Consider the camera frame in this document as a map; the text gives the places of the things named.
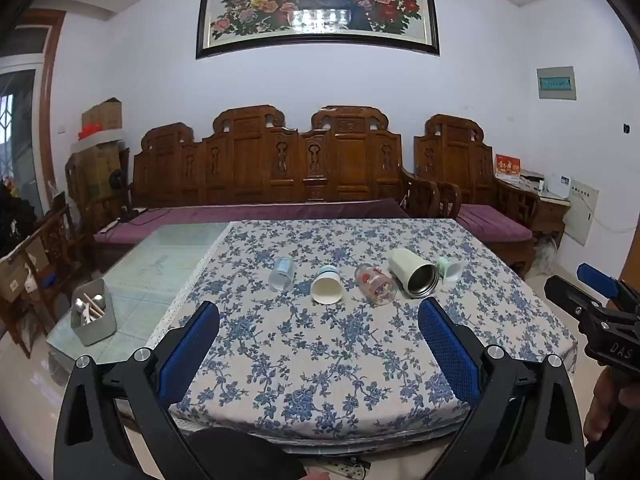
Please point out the framed peacock flower painting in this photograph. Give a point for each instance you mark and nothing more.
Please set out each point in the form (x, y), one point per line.
(320, 5)

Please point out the large cardboard box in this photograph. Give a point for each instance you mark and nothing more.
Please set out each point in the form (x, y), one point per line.
(97, 172)

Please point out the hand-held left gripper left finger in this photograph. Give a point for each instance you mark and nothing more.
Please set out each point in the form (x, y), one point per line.
(192, 345)

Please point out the red plastic item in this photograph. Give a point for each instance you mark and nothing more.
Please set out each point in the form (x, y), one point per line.
(87, 131)

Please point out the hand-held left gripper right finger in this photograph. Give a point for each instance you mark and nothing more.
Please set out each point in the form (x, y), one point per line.
(447, 355)

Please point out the clear blue plastic cup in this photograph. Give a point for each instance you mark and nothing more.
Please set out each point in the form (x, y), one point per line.
(281, 274)

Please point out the white steel-lined cup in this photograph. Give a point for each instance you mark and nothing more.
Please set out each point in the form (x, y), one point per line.
(407, 267)

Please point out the wooden framed window door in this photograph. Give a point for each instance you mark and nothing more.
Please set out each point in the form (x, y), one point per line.
(25, 110)

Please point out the metal spoon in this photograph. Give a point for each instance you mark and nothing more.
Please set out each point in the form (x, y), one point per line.
(78, 304)
(98, 301)

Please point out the wall electrical panel box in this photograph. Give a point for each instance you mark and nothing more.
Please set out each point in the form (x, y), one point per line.
(556, 83)

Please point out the long purple seat cushion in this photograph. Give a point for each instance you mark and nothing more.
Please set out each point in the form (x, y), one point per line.
(240, 217)

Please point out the white power strip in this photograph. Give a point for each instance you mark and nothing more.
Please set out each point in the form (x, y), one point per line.
(350, 471)

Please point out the wooden chopsticks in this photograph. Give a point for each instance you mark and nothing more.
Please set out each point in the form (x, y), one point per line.
(92, 305)

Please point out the carved wooden sofa bench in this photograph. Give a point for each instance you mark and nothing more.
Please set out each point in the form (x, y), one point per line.
(260, 160)

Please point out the small pale green cup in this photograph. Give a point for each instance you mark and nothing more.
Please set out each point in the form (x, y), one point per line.
(451, 270)

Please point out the white paper cup blue stripe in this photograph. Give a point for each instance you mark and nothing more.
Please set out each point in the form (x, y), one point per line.
(326, 287)

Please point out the white wall cabinet door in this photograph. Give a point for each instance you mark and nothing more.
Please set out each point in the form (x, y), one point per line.
(581, 212)

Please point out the wooden side table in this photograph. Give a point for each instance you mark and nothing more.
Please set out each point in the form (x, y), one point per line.
(550, 215)

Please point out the wooden side chair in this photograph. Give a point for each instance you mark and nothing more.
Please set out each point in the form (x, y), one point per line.
(55, 240)

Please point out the small cardboard box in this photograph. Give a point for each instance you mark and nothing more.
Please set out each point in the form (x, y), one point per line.
(102, 116)

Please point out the black desk fan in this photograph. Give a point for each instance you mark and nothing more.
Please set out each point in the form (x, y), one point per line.
(120, 180)

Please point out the red desk calendar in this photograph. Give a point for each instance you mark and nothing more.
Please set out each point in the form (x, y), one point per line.
(507, 166)

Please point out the carved wooden armchair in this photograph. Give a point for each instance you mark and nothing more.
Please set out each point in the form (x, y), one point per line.
(450, 160)

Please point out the black bag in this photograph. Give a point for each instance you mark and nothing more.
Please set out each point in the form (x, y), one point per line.
(15, 220)

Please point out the glass top table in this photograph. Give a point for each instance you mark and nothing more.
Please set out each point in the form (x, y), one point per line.
(145, 270)

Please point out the short purple seat cushion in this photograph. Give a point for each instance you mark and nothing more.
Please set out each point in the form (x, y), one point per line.
(492, 222)

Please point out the glass cup red print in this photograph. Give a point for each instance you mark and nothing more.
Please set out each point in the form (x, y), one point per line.
(375, 285)

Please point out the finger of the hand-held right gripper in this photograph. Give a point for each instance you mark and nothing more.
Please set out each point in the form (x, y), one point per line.
(597, 280)
(570, 292)

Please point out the blue floral tablecloth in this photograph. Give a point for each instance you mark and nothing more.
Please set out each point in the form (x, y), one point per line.
(320, 360)

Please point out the metal cutlery container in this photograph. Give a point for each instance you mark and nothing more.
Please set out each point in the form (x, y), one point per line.
(97, 327)

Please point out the person's right hand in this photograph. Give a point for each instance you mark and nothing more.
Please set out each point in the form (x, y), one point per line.
(600, 407)

